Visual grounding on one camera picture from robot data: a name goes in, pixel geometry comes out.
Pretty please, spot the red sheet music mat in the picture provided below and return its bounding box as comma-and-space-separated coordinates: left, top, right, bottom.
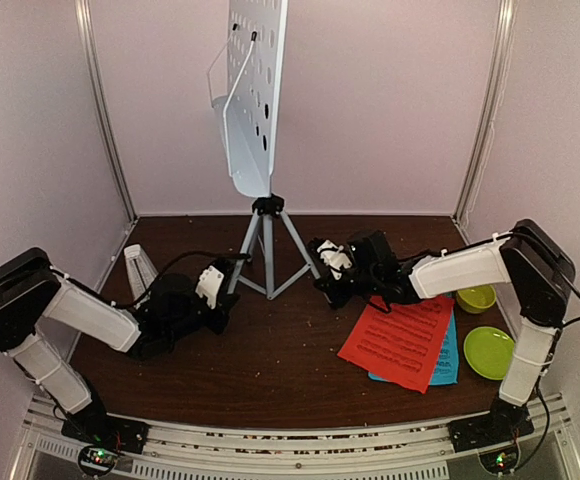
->
336, 294, 457, 396

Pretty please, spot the grey music stand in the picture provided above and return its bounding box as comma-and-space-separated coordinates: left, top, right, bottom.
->
206, 1, 319, 300

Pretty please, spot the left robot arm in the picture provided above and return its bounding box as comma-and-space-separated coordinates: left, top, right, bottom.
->
0, 244, 249, 444

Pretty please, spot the grey metronome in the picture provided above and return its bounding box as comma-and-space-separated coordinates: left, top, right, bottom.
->
123, 244, 158, 300

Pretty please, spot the green bowl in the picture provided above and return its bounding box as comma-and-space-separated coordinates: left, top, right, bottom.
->
456, 285, 497, 314

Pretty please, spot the blue sheet music mat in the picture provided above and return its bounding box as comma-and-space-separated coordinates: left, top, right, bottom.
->
366, 294, 461, 387

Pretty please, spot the green plate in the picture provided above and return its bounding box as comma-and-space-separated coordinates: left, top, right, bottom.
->
463, 326, 515, 381

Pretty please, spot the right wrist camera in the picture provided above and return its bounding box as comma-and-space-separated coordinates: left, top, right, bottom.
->
308, 238, 353, 280

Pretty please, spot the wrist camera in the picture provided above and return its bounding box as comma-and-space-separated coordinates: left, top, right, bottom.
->
308, 238, 353, 280
195, 258, 238, 310

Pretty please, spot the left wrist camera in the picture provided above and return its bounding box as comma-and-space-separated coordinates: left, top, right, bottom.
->
195, 258, 238, 310

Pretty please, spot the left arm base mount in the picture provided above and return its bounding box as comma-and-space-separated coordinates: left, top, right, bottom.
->
61, 416, 149, 479

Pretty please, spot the aluminium front rail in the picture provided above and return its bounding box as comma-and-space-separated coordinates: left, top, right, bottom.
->
5, 394, 580, 479

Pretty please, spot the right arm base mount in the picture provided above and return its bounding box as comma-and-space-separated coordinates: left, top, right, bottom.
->
448, 415, 534, 476

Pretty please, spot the left aluminium corner post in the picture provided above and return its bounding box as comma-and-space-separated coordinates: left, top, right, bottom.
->
74, 0, 139, 225

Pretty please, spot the aluminium corner post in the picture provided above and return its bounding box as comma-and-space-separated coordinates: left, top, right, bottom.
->
453, 0, 518, 229
74, 0, 139, 225

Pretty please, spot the right aluminium corner post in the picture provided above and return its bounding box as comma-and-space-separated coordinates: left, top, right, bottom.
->
453, 0, 518, 229

